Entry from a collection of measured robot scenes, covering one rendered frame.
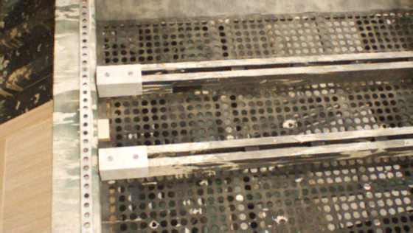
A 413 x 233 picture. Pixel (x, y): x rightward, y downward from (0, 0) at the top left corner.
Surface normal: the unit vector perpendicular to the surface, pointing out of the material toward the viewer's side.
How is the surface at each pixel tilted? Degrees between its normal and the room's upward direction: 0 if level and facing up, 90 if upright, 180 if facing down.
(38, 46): 90
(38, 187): 90
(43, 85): 90
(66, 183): 54
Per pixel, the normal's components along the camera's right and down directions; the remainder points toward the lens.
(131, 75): 0.09, -0.47
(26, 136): -0.51, -0.35
